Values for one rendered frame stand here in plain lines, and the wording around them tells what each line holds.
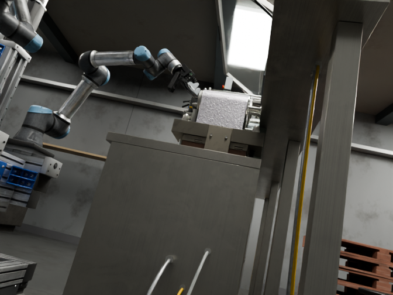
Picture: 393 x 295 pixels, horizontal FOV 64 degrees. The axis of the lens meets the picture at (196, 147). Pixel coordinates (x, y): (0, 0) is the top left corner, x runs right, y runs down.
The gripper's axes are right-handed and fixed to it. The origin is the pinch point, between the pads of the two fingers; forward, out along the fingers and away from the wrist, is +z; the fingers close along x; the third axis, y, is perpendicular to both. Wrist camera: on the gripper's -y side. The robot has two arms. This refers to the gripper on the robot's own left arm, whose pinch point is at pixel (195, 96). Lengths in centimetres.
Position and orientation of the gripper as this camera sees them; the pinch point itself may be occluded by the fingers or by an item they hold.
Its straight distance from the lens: 171.1
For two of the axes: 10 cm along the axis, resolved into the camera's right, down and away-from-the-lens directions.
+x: 1.4, 3.0, 9.4
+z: 5.9, 7.4, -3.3
